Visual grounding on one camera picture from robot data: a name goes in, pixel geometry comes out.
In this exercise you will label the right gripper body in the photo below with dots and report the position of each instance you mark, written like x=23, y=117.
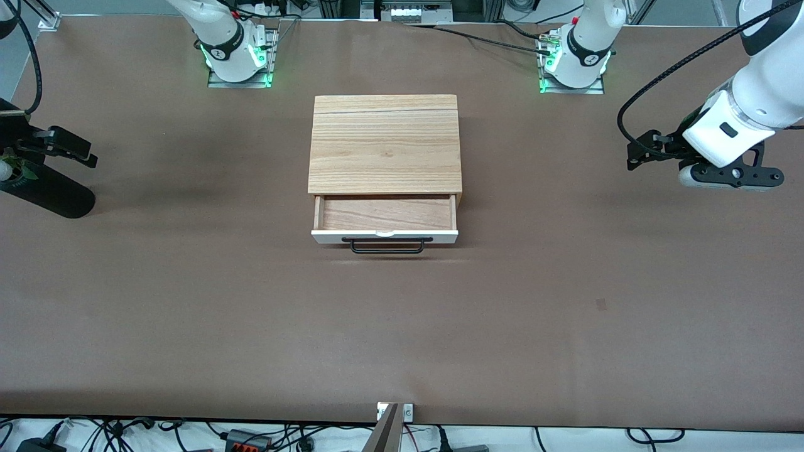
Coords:
x=14, y=133

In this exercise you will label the white-fronted wooden drawer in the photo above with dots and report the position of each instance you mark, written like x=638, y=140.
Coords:
x=386, y=215

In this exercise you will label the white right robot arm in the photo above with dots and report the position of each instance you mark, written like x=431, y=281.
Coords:
x=220, y=37

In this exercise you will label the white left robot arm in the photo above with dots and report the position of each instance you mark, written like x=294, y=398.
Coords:
x=772, y=88

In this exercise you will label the light wooden drawer cabinet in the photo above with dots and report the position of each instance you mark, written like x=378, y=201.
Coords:
x=383, y=144

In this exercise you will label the black vase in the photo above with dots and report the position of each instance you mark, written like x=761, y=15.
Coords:
x=56, y=198

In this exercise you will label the brown table mat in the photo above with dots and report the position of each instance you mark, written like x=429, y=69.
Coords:
x=188, y=314

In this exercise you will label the white power strip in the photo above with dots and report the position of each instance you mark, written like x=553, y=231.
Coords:
x=408, y=12

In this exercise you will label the black power adapter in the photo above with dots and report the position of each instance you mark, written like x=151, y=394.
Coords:
x=38, y=447

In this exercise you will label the orange and black connector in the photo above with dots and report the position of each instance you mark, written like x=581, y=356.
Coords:
x=248, y=442

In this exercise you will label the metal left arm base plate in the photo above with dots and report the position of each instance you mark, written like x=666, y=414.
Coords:
x=593, y=91

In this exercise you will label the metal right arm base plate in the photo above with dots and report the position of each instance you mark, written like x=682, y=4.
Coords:
x=251, y=84

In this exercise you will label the silver metal clamp bracket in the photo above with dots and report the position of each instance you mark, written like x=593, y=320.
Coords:
x=407, y=412

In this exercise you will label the beige camera post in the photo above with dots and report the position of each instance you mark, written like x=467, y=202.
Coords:
x=385, y=434

